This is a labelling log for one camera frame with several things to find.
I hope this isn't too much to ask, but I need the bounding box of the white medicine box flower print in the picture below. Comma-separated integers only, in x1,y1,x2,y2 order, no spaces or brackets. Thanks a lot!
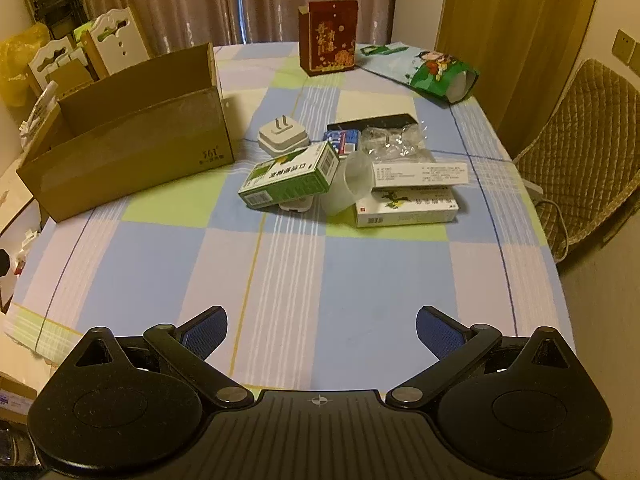
354,185,460,228

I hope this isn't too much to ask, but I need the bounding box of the clear plastic bag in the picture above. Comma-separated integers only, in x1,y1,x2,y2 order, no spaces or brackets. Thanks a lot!
361,121,431,163

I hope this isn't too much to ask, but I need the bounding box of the yellow plastic bag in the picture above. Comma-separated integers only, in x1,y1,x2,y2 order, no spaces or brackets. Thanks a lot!
0,22,51,108

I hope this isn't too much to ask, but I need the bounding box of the white plug adapter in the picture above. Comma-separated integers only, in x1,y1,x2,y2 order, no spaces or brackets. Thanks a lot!
257,114,311,157

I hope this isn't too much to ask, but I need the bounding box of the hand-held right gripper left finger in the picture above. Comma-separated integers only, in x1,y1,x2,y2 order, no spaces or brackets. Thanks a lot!
70,305,256,411

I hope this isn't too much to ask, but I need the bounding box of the stack of black stools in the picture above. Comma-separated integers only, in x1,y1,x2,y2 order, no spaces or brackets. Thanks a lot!
20,0,88,36

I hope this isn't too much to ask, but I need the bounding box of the green printed bag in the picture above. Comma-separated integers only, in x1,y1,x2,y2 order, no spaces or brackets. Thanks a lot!
356,42,481,105

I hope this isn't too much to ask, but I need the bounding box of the wooden door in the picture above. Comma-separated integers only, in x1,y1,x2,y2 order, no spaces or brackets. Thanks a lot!
435,0,603,126

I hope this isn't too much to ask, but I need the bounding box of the white labelled medicine box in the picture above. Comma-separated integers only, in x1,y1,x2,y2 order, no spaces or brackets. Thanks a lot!
371,161,472,191

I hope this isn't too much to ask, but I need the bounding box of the small cardboard carton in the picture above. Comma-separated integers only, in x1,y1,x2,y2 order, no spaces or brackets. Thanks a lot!
47,60,95,100

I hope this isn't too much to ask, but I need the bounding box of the red gift box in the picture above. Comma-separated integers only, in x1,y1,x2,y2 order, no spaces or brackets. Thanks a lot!
298,0,360,77

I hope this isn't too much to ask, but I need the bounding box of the green tissue pack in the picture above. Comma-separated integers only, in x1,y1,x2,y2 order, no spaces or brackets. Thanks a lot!
74,21,103,45

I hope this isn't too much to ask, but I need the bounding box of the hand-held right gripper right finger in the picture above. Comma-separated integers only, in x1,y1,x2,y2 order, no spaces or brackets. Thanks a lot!
385,305,576,408

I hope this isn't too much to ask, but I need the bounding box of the black remote control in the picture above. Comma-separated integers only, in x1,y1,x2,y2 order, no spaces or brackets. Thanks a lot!
326,114,418,133

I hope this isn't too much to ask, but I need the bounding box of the wicker chair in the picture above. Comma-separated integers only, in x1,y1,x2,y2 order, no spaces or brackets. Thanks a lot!
512,57,640,263

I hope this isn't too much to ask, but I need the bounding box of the small white power adapter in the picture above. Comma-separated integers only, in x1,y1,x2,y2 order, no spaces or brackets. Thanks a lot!
279,195,316,212

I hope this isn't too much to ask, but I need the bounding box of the blue battery pack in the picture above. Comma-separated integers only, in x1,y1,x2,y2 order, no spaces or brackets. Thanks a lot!
322,129,362,158

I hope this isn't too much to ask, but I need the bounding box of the white cable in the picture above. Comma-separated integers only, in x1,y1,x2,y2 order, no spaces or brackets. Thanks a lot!
525,182,573,263

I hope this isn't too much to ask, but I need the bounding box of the green medicine box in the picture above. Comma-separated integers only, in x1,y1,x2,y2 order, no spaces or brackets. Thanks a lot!
237,141,341,208

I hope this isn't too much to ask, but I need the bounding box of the wall switch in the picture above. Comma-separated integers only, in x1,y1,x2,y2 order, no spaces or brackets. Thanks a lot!
611,29,640,67

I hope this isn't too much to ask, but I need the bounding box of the brown cardboard box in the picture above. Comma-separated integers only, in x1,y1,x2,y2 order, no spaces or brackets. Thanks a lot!
16,42,236,223

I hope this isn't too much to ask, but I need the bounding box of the translucent plastic cup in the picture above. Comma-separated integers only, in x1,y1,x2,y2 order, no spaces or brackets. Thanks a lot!
320,150,373,217

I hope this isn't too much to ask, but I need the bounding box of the white carved chair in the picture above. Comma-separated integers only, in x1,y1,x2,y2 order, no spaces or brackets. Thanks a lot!
27,40,96,96
80,10,151,81

